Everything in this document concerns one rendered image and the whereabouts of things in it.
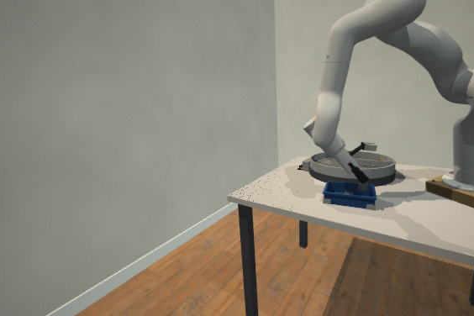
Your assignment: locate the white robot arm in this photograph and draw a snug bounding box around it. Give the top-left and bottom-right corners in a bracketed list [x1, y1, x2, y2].
[303, 0, 474, 192]

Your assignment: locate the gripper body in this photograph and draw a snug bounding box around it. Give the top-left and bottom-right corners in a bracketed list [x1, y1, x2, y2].
[330, 144, 360, 174]

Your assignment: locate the blue crate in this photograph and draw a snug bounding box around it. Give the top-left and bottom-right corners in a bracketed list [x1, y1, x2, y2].
[323, 181, 377, 211]

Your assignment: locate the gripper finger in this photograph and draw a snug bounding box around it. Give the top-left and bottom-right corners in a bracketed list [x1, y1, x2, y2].
[349, 163, 369, 184]

